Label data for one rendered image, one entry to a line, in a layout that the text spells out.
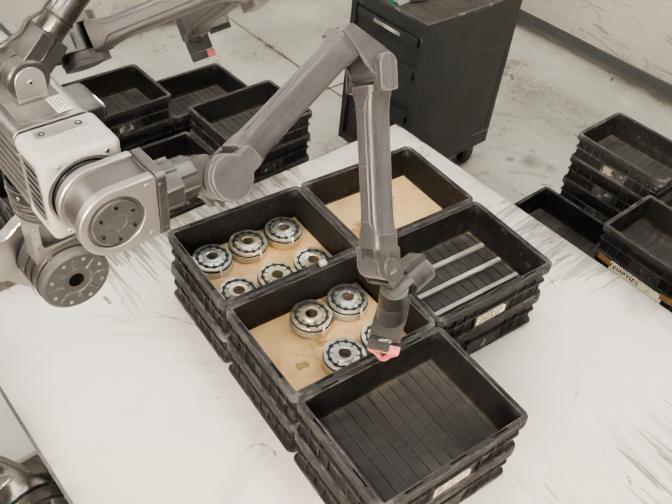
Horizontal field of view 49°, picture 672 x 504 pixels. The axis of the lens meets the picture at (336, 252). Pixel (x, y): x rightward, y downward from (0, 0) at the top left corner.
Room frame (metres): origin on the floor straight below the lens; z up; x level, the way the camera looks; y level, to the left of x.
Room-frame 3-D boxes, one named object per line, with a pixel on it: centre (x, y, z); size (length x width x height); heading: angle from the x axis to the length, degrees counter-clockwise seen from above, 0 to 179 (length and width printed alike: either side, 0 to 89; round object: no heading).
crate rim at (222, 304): (1.39, 0.18, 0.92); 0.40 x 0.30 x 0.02; 130
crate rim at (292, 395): (1.16, -0.01, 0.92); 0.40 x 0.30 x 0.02; 130
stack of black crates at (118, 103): (2.51, 0.96, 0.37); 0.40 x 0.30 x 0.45; 135
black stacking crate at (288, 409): (1.16, -0.01, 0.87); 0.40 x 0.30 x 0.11; 130
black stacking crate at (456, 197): (1.65, -0.12, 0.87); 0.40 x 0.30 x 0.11; 130
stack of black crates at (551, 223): (2.28, -0.87, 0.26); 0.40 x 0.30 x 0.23; 45
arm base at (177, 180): (0.93, 0.28, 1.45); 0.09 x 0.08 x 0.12; 45
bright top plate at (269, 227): (1.52, 0.15, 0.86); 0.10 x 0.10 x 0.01
